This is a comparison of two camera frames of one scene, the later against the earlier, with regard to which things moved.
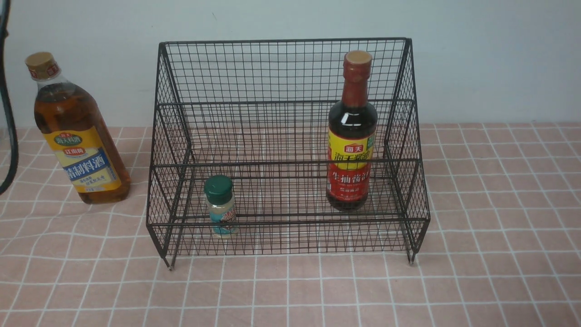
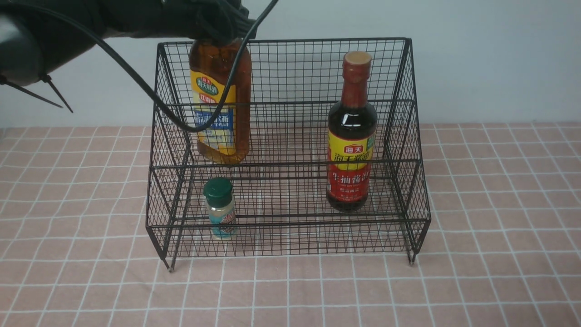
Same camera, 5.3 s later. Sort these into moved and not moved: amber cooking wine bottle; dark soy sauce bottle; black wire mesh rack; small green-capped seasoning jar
Moved: amber cooking wine bottle
Not moved: small green-capped seasoning jar; black wire mesh rack; dark soy sauce bottle
